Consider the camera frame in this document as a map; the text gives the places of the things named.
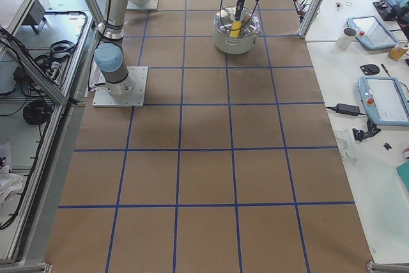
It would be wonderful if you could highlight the yellow corn cob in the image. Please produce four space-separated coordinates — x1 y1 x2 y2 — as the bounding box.
229 20 242 38

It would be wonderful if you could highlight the glass pot lid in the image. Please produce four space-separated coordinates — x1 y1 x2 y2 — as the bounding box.
214 6 260 38

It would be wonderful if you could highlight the pale green steel pot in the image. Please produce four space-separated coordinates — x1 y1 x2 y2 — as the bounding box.
213 26 261 55

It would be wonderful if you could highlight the white mug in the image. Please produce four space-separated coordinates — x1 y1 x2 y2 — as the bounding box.
335 27 357 50

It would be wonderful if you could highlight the blue teach pendant far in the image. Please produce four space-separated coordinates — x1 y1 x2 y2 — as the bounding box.
346 15 399 50

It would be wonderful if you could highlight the blue teach pendant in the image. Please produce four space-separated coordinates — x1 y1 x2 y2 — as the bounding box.
346 15 399 50
357 76 408 127

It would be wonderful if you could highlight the black computer mouse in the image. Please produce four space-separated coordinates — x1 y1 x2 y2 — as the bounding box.
360 64 380 75

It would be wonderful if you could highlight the blue teach pendant near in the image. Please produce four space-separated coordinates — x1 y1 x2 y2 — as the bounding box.
357 76 408 127

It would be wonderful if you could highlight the aluminium frame post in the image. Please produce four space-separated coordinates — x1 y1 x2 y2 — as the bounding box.
297 0 339 40

